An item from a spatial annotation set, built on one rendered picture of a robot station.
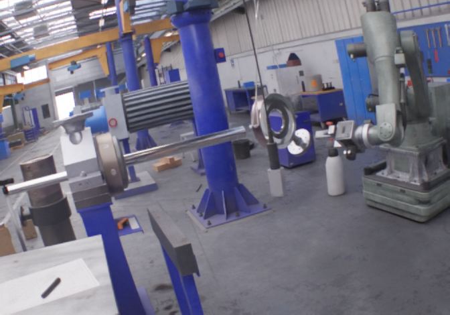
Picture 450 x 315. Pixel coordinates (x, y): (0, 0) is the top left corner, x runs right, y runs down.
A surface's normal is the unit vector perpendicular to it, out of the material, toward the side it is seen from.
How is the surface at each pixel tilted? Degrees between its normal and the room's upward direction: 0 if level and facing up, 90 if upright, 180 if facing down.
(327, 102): 90
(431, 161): 90
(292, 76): 90
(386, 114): 63
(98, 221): 90
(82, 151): 45
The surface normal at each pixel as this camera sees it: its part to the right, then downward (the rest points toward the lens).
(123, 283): 0.33, 0.13
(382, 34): -0.51, -0.22
